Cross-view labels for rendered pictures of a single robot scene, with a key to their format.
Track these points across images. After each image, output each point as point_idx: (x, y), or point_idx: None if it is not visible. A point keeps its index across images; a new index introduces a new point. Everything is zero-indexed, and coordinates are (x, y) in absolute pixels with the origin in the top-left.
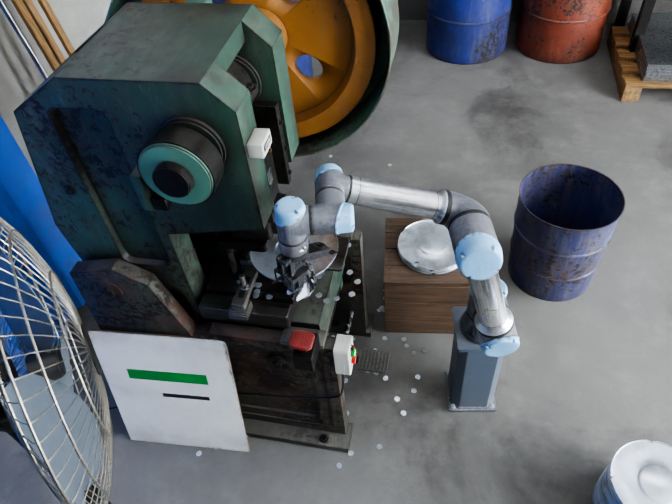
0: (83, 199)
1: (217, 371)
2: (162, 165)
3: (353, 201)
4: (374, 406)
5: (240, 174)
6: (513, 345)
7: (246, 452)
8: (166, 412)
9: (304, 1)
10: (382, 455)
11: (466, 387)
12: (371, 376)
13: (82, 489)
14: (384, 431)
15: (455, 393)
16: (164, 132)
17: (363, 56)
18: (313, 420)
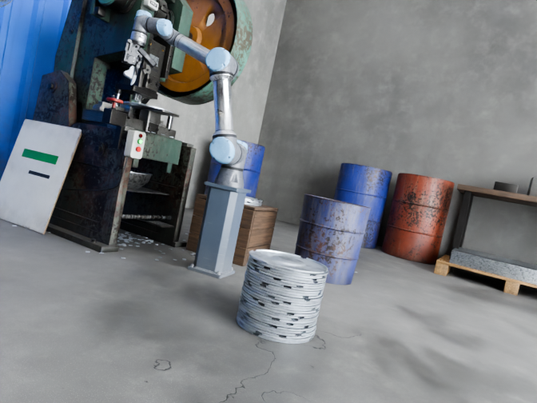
0: (73, 37)
1: (65, 153)
2: None
3: (177, 40)
4: (141, 253)
5: (136, 12)
6: (227, 145)
7: (41, 233)
8: (21, 188)
9: (212, 24)
10: (120, 259)
11: (204, 237)
12: (155, 250)
13: None
14: (134, 257)
15: (196, 250)
16: None
17: (226, 45)
18: (96, 228)
